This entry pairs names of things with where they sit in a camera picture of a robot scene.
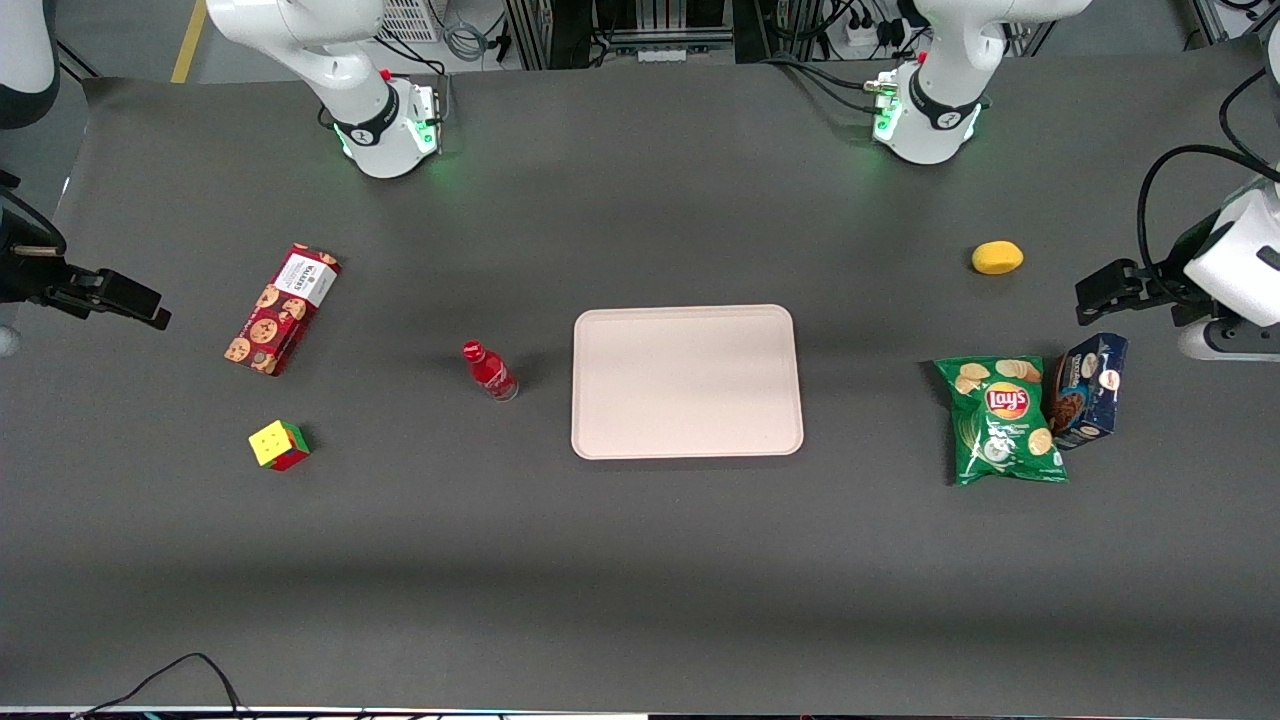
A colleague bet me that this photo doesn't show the black diagonal frame bar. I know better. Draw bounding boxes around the black diagonal frame bar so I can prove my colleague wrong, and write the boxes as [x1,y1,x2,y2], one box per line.
[58,38,103,81]

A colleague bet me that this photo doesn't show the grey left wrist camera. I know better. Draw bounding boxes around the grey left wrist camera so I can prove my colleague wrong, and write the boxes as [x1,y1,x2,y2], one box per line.
[1177,318,1280,363]

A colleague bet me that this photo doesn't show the white perforated box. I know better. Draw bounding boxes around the white perforated box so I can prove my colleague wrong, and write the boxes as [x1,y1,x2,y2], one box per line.
[376,0,447,44]

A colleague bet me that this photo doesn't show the blue cookie box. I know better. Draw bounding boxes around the blue cookie box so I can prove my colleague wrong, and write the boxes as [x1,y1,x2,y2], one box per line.
[1047,332,1130,451]

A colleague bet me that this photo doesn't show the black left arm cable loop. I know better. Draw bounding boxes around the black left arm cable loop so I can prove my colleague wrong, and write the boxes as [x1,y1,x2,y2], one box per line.
[1138,145,1280,291]

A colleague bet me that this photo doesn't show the thin black table-edge cable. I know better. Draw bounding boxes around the thin black table-edge cable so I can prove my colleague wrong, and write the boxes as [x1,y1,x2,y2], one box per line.
[70,652,247,720]

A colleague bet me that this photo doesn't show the yellow lemon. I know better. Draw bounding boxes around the yellow lemon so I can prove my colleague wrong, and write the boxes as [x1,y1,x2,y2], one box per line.
[971,240,1025,276]

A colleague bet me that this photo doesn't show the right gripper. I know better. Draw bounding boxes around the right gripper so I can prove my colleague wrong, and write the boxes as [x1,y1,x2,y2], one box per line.
[0,232,173,332]

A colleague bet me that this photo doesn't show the white power strip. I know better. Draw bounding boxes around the white power strip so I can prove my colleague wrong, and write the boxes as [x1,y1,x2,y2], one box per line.
[835,10,907,51]

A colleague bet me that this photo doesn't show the green Lay's chips bag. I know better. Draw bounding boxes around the green Lay's chips bag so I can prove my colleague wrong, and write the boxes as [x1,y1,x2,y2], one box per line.
[933,355,1071,488]

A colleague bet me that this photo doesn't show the black equipment rack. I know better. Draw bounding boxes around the black equipment rack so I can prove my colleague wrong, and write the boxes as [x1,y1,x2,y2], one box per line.
[505,0,783,71]

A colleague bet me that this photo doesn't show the red cookie box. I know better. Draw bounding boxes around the red cookie box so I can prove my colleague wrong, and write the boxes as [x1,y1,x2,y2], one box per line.
[223,243,342,377]

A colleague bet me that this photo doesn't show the colourful Rubik's cube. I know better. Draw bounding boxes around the colourful Rubik's cube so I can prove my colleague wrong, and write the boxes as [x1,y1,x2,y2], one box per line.
[248,420,312,473]

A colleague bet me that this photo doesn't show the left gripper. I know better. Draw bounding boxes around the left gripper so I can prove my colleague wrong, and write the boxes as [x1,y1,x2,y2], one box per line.
[1075,184,1280,328]

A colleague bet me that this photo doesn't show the black base power cables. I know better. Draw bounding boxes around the black base power cables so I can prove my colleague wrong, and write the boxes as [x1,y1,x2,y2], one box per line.
[758,54,893,117]

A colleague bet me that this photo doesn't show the beige plastic tray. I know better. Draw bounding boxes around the beige plastic tray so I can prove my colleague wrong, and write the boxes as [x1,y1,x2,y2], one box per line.
[571,304,805,461]

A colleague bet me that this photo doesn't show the grey coiled cable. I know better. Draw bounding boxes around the grey coiled cable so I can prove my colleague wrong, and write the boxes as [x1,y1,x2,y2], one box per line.
[440,18,493,64]

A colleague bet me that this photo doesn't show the red coke bottle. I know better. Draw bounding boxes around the red coke bottle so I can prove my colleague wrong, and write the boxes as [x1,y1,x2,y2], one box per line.
[461,340,520,403]

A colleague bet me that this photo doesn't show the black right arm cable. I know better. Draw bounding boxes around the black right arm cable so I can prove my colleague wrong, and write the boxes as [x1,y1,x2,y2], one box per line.
[0,185,68,257]

